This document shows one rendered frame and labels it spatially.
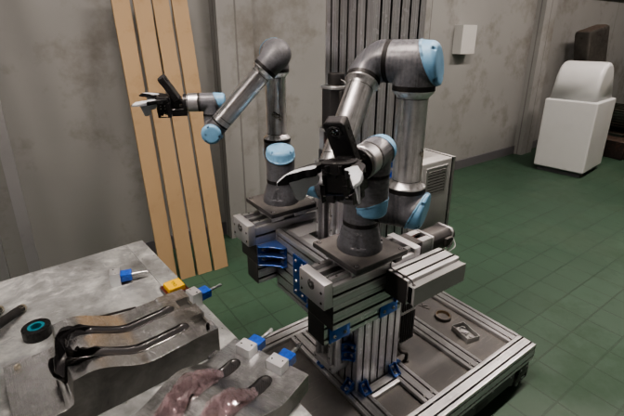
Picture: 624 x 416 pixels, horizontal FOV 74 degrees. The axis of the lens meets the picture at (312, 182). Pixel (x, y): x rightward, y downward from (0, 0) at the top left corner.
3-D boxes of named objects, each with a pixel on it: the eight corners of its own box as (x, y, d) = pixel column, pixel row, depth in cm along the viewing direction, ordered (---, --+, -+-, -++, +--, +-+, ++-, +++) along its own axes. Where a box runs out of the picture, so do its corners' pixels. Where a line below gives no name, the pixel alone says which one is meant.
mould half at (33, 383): (184, 310, 143) (179, 277, 138) (220, 352, 124) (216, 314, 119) (7, 384, 112) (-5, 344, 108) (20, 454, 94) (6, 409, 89)
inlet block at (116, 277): (148, 274, 165) (146, 262, 163) (148, 280, 160) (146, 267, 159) (111, 280, 160) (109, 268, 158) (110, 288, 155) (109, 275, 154)
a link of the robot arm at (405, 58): (384, 214, 136) (396, 38, 118) (430, 223, 129) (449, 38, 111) (371, 227, 126) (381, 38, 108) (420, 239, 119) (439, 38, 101)
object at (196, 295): (217, 288, 156) (216, 275, 154) (226, 293, 152) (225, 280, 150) (186, 303, 147) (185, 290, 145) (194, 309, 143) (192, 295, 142)
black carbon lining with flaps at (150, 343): (171, 309, 132) (168, 283, 129) (193, 335, 121) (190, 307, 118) (45, 360, 111) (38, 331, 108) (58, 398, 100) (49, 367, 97)
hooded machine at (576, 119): (554, 158, 609) (575, 58, 562) (604, 168, 560) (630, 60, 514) (528, 167, 564) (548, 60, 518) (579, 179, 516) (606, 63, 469)
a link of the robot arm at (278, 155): (266, 183, 165) (266, 150, 161) (265, 173, 178) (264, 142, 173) (297, 181, 167) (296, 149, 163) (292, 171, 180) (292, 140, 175)
